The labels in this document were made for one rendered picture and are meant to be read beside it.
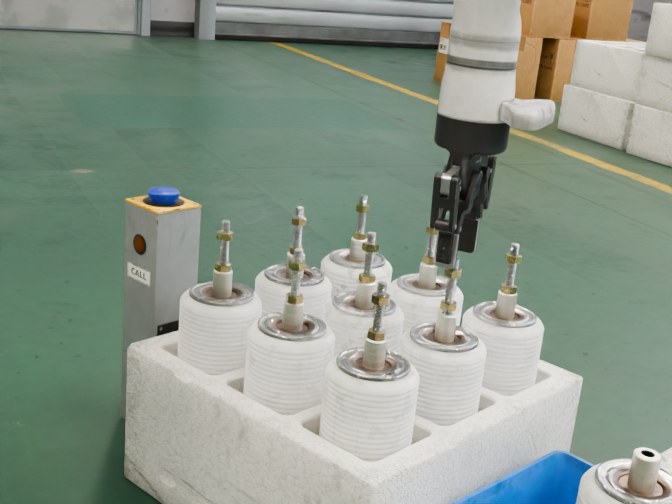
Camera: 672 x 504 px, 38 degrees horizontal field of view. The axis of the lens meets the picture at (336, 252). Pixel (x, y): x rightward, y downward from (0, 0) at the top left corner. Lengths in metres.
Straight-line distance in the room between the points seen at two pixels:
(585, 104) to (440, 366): 2.97
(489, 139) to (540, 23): 3.73
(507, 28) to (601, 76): 2.95
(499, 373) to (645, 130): 2.60
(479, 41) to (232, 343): 0.43
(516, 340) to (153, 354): 0.42
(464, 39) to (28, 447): 0.76
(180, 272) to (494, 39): 0.53
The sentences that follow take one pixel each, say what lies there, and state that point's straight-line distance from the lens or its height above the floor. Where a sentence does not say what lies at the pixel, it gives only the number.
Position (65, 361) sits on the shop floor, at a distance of 1.56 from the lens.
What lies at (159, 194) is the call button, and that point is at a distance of 1.25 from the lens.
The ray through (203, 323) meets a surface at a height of 0.23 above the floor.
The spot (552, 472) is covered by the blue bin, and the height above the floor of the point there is 0.10.
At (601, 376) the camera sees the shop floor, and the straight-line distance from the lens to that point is 1.69.
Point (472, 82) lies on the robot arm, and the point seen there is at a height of 0.54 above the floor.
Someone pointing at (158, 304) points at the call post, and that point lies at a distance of 1.27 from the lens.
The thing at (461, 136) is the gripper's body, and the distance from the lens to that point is 0.97.
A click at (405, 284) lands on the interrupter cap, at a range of 1.21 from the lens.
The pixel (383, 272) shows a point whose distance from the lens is 1.27.
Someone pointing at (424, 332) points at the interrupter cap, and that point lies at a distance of 1.08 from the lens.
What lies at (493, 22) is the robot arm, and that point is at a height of 0.59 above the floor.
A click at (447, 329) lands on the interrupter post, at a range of 1.06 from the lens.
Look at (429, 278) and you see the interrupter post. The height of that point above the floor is 0.27.
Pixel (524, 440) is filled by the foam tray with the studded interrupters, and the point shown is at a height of 0.13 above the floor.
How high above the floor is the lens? 0.66
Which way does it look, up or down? 18 degrees down
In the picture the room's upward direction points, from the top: 5 degrees clockwise
